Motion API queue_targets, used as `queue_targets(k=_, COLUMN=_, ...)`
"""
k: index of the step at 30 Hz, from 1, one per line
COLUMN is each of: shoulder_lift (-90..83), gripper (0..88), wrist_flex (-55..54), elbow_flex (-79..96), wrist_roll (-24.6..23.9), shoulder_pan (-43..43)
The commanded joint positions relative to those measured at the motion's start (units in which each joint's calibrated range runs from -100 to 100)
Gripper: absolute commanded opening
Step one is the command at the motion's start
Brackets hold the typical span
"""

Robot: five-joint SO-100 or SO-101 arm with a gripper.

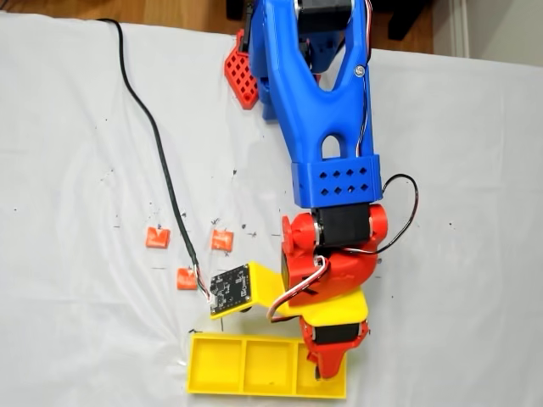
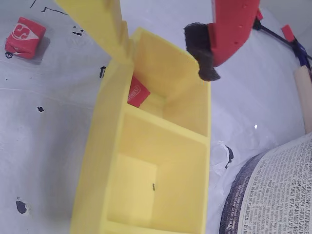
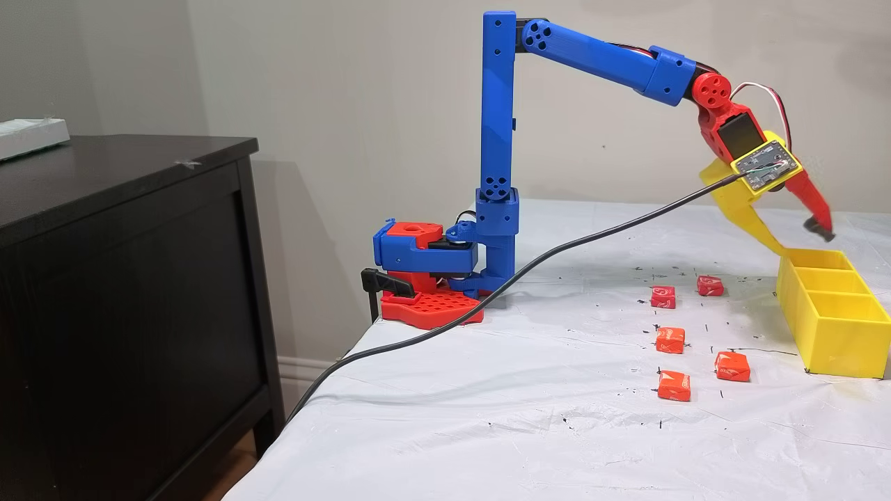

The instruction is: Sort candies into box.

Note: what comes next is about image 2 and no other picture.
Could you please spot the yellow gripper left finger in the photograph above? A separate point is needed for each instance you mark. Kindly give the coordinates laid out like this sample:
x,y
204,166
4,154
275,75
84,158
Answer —
x,y
92,17

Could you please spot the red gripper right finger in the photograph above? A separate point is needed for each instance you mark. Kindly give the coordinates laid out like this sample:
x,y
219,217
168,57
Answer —
x,y
231,29

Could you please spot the red candy with triangle logo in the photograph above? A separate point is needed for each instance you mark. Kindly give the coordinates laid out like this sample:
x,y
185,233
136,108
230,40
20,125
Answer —
x,y
24,36

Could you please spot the red candy with brand text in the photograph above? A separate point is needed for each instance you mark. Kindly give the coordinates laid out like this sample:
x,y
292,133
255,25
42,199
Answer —
x,y
137,93

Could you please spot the yellow three-compartment box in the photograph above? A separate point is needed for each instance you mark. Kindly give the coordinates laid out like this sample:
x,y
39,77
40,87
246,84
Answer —
x,y
170,151

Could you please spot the black red clamp tool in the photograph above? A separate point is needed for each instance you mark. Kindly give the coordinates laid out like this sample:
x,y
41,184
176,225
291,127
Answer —
x,y
288,33

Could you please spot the white plastic table cover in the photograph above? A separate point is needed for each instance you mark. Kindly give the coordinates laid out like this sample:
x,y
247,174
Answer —
x,y
36,146

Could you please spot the paper labelled metal can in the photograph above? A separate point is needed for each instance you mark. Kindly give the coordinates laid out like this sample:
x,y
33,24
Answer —
x,y
280,190

